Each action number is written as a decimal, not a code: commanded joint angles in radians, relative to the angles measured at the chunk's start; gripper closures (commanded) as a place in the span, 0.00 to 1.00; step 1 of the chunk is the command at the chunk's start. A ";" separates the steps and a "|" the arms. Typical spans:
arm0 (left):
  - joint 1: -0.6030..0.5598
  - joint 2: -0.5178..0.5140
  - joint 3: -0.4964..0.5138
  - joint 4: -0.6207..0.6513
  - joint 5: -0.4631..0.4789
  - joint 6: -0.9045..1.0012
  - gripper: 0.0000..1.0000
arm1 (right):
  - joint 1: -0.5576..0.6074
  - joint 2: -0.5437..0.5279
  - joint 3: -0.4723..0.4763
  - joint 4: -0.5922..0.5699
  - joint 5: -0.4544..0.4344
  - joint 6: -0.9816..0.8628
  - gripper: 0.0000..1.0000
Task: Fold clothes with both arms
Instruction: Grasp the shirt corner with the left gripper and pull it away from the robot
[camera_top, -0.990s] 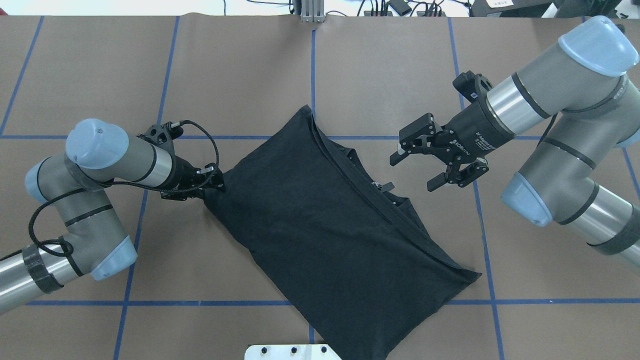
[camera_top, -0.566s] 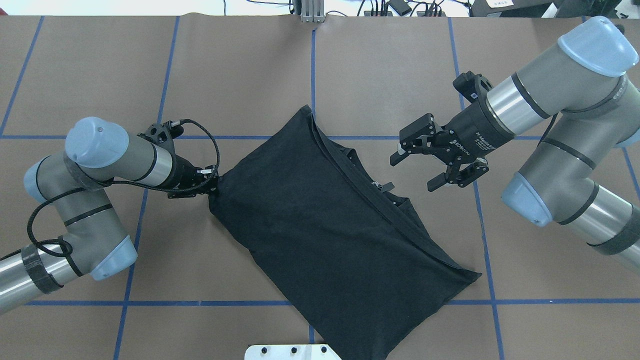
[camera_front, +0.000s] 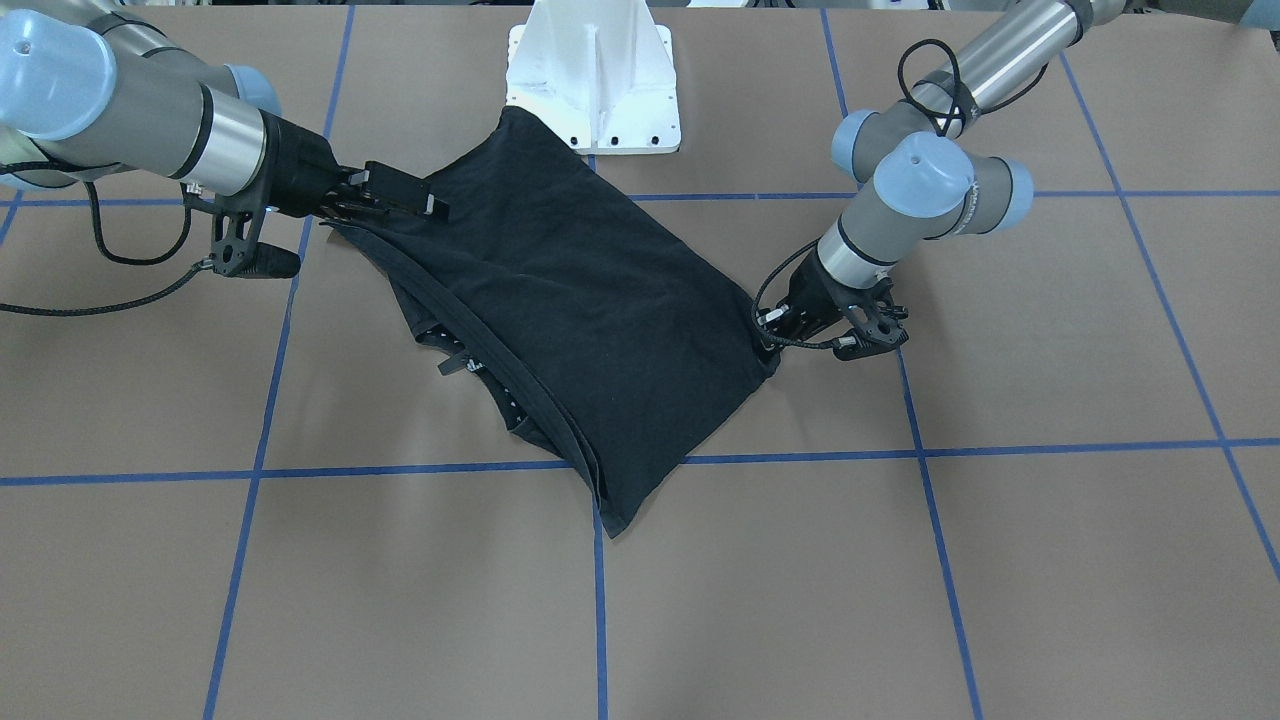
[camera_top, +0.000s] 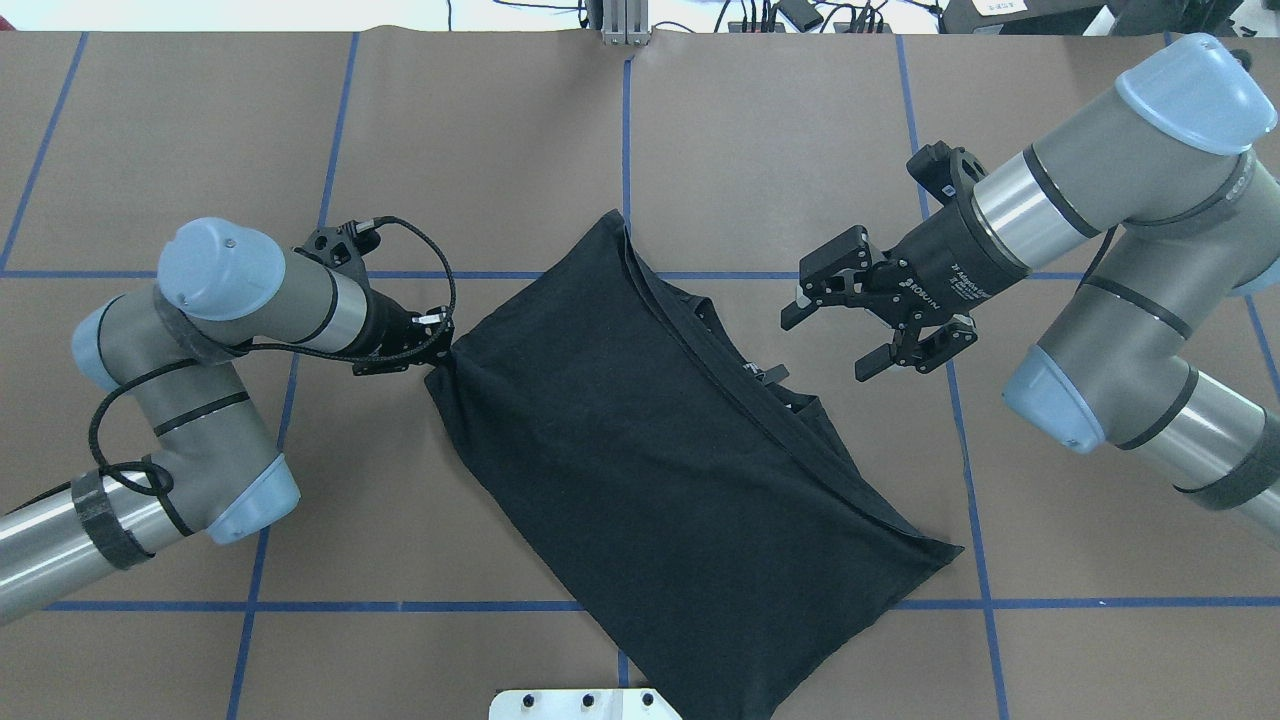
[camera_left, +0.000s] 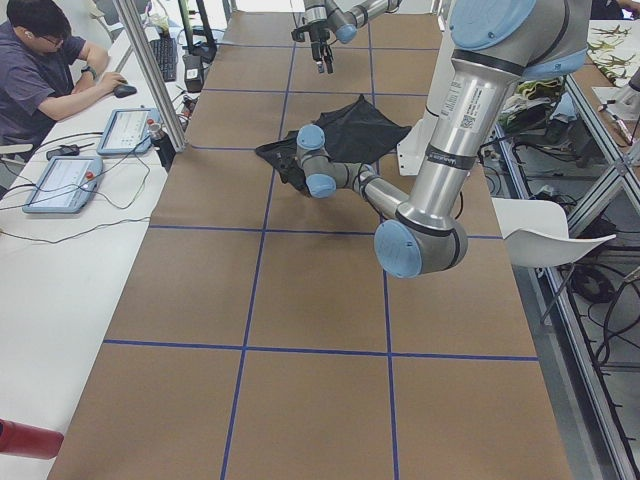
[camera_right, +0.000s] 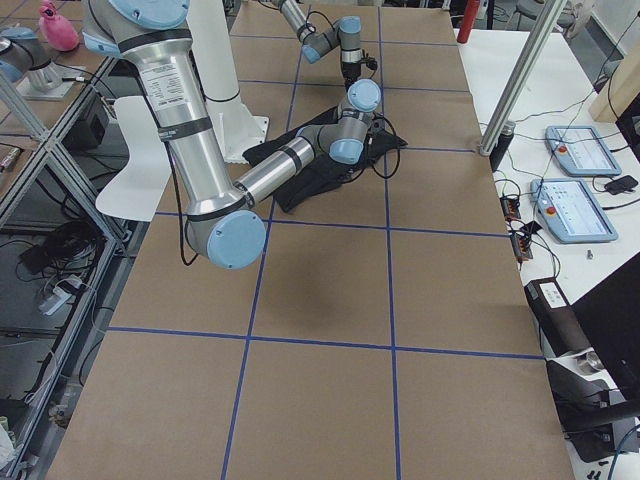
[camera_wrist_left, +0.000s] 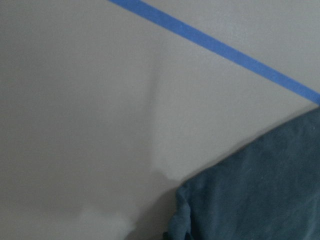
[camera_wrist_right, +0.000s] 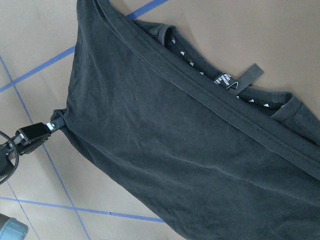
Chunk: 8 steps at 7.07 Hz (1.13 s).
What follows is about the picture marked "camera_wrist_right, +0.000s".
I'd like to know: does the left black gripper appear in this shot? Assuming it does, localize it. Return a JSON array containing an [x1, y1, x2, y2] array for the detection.
[[0, 117, 65, 180]]

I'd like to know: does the left braided camera cable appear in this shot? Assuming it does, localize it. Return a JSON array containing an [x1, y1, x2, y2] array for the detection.
[[0, 129, 20, 186]]

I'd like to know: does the black graphic t-shirt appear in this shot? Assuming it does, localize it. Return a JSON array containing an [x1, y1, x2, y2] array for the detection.
[[51, 0, 320, 240]]

